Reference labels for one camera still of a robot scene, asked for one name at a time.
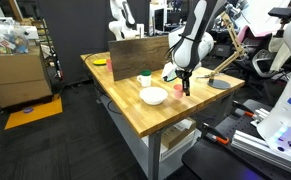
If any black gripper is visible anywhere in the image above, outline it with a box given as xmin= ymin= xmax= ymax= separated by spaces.
xmin=177 ymin=68 xmax=193 ymax=97

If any pink plastic cup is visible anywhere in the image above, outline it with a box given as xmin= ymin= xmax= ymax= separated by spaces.
xmin=173 ymin=83 xmax=185 ymax=100

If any white bowl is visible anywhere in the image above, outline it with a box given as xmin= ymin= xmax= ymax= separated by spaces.
xmin=139 ymin=86 xmax=169 ymax=106

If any red plastic cup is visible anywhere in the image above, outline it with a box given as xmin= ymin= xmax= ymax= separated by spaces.
xmin=105 ymin=58 xmax=114 ymax=73

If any wooden desk lamp grey base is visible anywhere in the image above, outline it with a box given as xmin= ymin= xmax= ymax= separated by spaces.
xmin=196 ymin=0 xmax=249 ymax=90

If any white mug with green lid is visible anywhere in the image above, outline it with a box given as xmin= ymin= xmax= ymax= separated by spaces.
xmin=136 ymin=69 xmax=152 ymax=88

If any brown cardboard box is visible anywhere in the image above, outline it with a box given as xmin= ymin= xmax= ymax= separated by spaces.
xmin=160 ymin=117 xmax=198 ymax=151

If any dark wooden board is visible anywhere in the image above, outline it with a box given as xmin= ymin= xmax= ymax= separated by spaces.
xmin=107 ymin=35 xmax=173 ymax=82

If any white flat box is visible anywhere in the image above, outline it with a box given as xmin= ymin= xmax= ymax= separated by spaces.
xmin=159 ymin=129 xmax=203 ymax=163

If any black computer monitor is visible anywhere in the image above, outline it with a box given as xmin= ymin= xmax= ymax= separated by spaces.
xmin=152 ymin=7 xmax=167 ymax=34

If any short aluminium extrusion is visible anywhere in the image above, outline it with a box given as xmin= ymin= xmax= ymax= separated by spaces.
xmin=250 ymin=107 xmax=270 ymax=124

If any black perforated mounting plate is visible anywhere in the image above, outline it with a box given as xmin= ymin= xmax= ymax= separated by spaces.
xmin=181 ymin=99 xmax=291 ymax=180

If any grey mesh office chair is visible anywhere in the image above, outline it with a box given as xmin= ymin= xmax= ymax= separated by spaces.
xmin=250 ymin=31 xmax=288 ymax=79

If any pink office chair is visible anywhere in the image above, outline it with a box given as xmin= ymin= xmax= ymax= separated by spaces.
xmin=236 ymin=24 xmax=273 ymax=52

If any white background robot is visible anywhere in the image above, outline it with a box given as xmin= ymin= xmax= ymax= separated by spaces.
xmin=108 ymin=0 xmax=145 ymax=42

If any yellow green plate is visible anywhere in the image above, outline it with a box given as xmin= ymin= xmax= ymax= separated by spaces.
xmin=92 ymin=58 xmax=108 ymax=67

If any white draped cloth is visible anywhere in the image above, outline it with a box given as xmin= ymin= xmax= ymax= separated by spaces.
xmin=269 ymin=36 xmax=291 ymax=73

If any black room divider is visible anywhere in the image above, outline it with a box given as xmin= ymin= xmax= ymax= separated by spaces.
xmin=35 ymin=0 xmax=151 ymax=86

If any cluttered storage shelf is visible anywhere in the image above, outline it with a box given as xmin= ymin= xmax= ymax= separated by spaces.
xmin=30 ymin=19 xmax=65 ymax=82

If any orange floor mat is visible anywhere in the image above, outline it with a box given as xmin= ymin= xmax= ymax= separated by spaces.
xmin=4 ymin=94 xmax=64 ymax=131

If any large cardboard box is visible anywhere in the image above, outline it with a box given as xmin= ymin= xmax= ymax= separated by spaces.
xmin=0 ymin=45 xmax=54 ymax=109

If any plastic bag of toys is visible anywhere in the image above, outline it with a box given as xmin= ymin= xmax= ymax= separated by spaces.
xmin=0 ymin=22 xmax=31 ymax=56

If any black clamp orange handle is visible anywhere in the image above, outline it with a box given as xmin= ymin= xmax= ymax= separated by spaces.
xmin=231 ymin=100 xmax=257 ymax=119
xmin=199 ymin=122 xmax=231 ymax=146

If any grey metal table frame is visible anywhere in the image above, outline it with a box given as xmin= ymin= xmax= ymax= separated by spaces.
xmin=97 ymin=88 xmax=236 ymax=180

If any long aluminium rail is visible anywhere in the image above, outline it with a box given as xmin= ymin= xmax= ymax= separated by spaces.
xmin=230 ymin=129 xmax=291 ymax=178

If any black camera on stand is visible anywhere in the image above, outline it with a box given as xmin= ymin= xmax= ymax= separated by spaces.
xmin=267 ymin=7 xmax=291 ymax=38

